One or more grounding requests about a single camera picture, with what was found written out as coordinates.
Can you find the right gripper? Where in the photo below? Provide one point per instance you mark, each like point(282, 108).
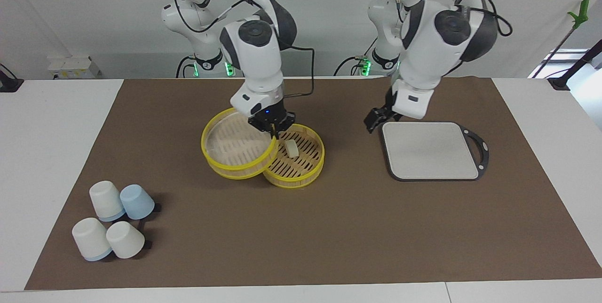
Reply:
point(256, 98)

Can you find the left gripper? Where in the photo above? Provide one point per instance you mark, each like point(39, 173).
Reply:
point(414, 100)

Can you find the white steamed bun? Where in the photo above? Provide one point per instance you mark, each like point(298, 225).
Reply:
point(291, 148)

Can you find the yellow steamer tier with liner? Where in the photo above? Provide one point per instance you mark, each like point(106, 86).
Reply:
point(235, 172)

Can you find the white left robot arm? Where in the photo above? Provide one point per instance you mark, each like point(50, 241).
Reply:
point(423, 49)

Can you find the white mesh steamer liner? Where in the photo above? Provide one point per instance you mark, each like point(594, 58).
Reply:
point(230, 143)

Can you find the yellow steamer tier with slats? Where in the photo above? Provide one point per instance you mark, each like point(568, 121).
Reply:
point(294, 183)

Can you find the white cutting board grey rim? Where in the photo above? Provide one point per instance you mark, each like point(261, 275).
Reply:
point(428, 152)

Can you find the brown table mat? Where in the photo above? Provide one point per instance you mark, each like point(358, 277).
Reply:
point(301, 237)

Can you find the light blue plastic cup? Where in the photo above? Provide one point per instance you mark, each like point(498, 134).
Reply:
point(137, 202)

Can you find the white plastic cup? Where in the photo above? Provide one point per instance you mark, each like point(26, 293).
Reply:
point(106, 199)
point(91, 239)
point(124, 241)

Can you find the white yellow power strip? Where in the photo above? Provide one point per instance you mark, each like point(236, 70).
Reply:
point(70, 65)

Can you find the pole with green clip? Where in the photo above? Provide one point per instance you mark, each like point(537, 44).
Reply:
point(581, 13)

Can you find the black table clamp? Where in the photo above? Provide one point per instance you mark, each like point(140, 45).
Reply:
point(9, 84)

